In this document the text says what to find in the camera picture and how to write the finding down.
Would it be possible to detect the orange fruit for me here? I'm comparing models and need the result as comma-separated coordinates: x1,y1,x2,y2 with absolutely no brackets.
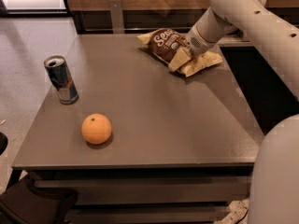
81,114,112,145

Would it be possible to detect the left metal bracket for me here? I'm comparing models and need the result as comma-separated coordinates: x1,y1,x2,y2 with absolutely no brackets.
108,0,125,34

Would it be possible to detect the brown yellow chip bag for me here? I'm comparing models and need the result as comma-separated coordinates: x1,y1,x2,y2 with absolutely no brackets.
136,28,224,78

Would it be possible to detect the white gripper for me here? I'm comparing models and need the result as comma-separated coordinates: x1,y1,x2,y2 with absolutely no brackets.
168,25,219,77

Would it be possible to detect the grey drawer cabinet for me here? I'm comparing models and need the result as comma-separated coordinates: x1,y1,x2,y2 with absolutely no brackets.
13,35,263,224

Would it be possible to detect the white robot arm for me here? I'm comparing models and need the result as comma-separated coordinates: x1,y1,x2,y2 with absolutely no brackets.
169,0,299,224

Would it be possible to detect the black chair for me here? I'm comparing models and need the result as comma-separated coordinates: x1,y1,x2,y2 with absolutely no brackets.
0,175,78,224

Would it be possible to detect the blue silver drink can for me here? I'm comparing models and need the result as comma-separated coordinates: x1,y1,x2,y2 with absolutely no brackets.
44,55,78,105

